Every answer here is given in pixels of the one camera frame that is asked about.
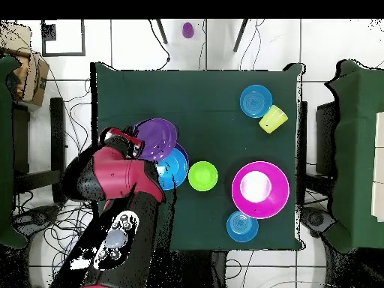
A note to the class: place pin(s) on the translucent blue small bowl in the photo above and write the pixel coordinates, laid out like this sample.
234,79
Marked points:
256,101
240,228

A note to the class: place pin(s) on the black square floor frame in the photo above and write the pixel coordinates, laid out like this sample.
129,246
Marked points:
63,54

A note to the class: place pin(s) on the cardboard box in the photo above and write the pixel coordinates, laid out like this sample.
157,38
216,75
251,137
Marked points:
33,78

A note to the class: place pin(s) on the small green bowl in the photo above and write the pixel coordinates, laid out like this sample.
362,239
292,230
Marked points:
203,176

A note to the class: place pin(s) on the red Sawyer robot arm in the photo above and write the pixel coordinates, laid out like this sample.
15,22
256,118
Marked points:
120,180

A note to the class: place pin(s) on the dark green table cloth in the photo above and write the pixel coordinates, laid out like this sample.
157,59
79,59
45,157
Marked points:
210,90

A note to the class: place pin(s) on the green cloth covered table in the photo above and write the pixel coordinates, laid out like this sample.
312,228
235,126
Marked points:
357,156
6,150

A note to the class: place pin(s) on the black tripod leg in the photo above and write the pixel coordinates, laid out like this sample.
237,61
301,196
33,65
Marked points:
162,31
240,35

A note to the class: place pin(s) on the translucent yellow cup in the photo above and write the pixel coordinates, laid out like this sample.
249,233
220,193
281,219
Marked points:
273,119

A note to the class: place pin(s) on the purple cup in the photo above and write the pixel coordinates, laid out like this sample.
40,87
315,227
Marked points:
188,30

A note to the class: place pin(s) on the black metal frame stand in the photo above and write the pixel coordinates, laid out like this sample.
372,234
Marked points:
58,120

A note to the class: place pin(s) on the large pink bowl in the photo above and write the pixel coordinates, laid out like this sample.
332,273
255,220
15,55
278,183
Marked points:
270,204

